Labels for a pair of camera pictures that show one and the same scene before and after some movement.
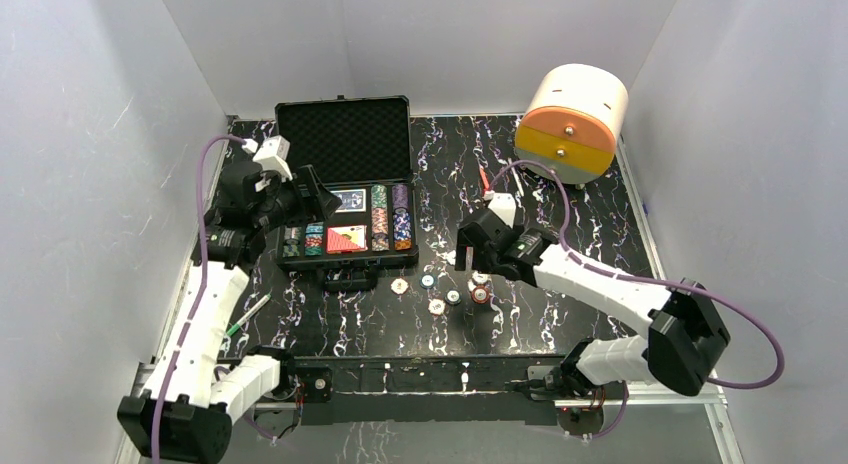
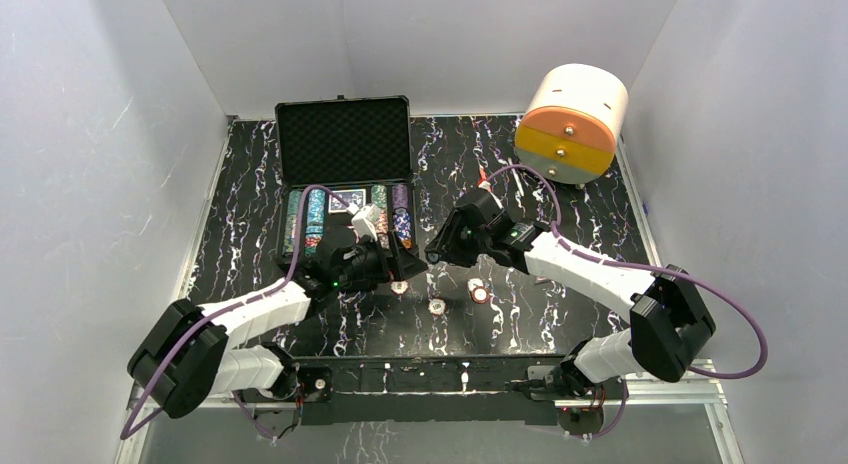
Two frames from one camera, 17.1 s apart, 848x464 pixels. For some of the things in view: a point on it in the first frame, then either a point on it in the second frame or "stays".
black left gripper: (304, 190) → (387, 259)
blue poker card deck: (353, 200) stays
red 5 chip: (480, 294) stays
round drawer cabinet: (572, 122) stays
